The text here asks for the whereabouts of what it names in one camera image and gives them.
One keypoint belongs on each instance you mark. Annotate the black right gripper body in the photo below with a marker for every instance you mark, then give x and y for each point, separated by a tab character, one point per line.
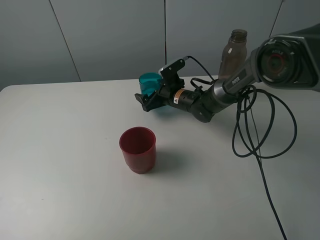
177	97

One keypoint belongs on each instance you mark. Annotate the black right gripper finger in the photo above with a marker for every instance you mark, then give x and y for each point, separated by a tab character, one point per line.
157	99

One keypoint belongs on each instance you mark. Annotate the teal transparent plastic cup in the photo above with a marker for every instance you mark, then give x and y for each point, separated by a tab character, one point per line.
150	82

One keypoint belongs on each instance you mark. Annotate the smoky transparent plastic bottle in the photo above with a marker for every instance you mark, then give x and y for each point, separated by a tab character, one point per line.
234	53

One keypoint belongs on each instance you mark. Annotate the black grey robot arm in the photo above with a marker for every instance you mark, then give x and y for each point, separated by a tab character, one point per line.
284	61

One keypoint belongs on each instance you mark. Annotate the red plastic cup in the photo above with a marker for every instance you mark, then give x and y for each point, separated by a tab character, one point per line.
138	146

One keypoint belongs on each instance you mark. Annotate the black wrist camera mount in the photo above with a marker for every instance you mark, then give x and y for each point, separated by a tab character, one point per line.
169	74

